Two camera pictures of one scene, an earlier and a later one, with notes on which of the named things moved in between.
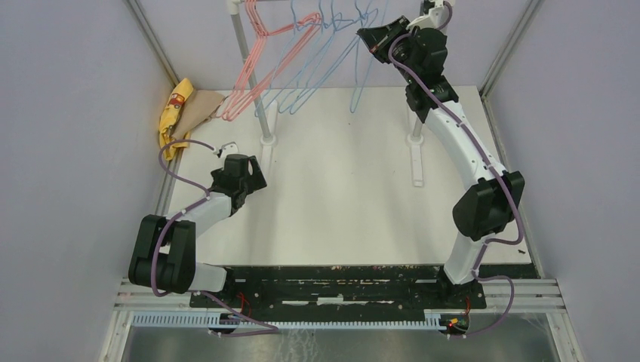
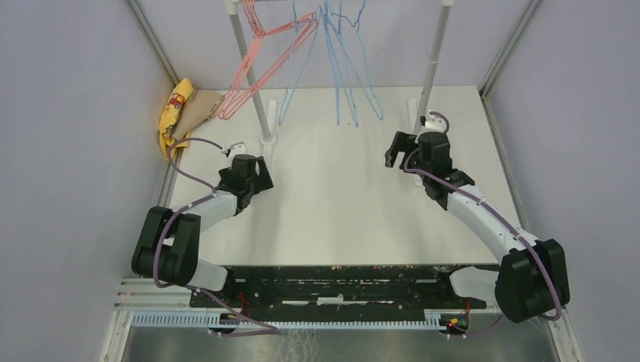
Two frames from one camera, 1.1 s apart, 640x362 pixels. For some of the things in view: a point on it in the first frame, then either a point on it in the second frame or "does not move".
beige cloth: [198, 108] does not move
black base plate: [341, 290] does not move
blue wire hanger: [331, 35] → [324, 15]
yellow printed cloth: [170, 118] does not move
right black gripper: [377, 38] → [402, 142]
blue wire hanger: [373, 14] → [332, 38]
